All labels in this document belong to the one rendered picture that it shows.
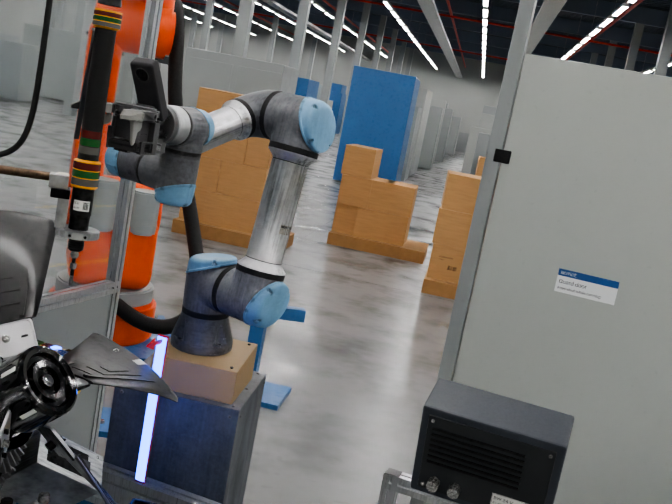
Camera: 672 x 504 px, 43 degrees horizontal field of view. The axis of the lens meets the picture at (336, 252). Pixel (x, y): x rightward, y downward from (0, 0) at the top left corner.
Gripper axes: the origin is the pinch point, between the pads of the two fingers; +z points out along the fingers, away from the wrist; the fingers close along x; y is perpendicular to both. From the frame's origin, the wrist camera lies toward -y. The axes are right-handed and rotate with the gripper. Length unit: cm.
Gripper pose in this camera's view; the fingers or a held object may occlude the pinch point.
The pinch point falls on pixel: (99, 107)
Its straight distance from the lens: 147.0
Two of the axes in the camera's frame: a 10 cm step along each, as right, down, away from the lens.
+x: -9.3, -2.3, 3.0
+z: -3.3, 1.0, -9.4
